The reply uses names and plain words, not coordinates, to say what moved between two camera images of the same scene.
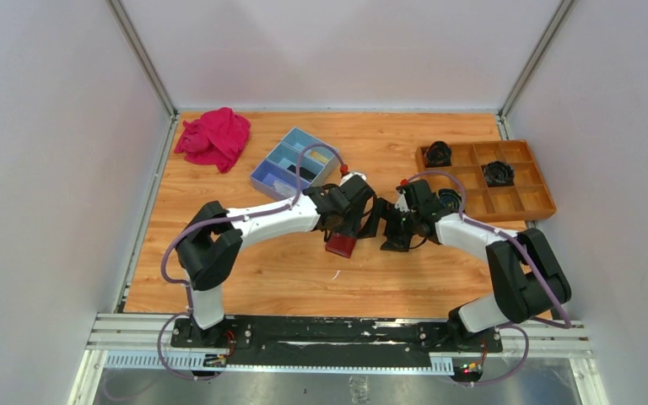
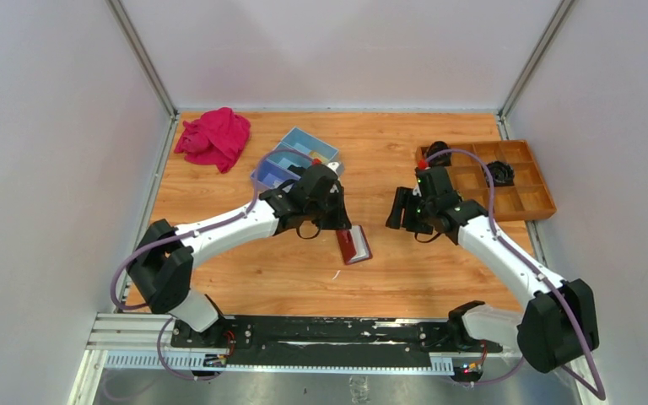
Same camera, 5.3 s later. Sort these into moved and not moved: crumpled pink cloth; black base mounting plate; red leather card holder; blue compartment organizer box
Moved: red leather card holder
Not moved: black base mounting plate; crumpled pink cloth; blue compartment organizer box
